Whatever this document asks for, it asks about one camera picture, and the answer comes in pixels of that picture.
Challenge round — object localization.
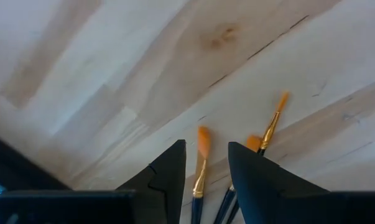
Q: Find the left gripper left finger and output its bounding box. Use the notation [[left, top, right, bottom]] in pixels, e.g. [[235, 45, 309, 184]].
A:
[[115, 139, 187, 224]]

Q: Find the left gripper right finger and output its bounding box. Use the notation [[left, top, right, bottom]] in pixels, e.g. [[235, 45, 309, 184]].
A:
[[228, 141, 330, 224]]

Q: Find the dark-handled paintbrush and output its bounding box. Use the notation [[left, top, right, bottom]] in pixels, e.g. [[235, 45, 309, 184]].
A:
[[190, 126, 212, 224], [213, 134, 263, 224], [226, 91, 290, 224]]

